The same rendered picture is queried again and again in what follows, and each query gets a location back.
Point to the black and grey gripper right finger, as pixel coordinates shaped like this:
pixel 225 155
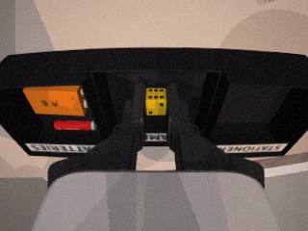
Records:
pixel 192 151

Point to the red battery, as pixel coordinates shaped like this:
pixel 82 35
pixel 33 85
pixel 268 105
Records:
pixel 87 125

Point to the yellow die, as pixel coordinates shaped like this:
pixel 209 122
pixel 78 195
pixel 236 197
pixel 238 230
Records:
pixel 156 102

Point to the black three-compartment bin rack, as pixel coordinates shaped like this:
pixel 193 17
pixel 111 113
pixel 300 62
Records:
pixel 265 112

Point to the orange nine-volt battery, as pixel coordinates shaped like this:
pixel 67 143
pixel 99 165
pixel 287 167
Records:
pixel 65 100

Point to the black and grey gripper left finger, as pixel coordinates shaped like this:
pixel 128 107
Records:
pixel 115 152

